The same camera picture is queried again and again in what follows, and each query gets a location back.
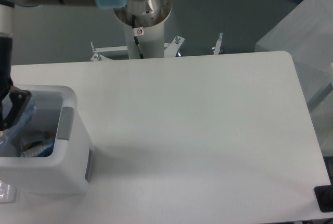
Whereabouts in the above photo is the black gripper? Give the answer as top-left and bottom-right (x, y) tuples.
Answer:
(1, 36), (32, 131)

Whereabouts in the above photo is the clear plastic water bottle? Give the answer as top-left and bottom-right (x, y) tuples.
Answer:
(1, 98), (36, 157)

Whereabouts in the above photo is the blue snack wrapper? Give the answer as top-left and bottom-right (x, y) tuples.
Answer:
(19, 137), (55, 157)

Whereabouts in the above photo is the white trash can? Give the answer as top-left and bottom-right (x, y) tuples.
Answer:
(1, 85), (94, 194)

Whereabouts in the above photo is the clear plastic item bottom left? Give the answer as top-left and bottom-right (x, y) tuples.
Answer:
(0, 181), (17, 204)

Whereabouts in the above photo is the white side table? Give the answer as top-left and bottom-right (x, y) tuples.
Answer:
(255, 0), (332, 157)

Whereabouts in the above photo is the black device at edge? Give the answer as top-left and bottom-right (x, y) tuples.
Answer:
(314, 185), (332, 213)

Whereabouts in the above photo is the white pedestal base frame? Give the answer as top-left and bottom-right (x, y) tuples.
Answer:
(91, 33), (224, 61)

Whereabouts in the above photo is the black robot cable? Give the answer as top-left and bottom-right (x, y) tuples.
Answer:
(131, 14), (145, 59)

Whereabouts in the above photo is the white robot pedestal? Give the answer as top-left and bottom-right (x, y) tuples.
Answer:
(123, 22), (164, 59)

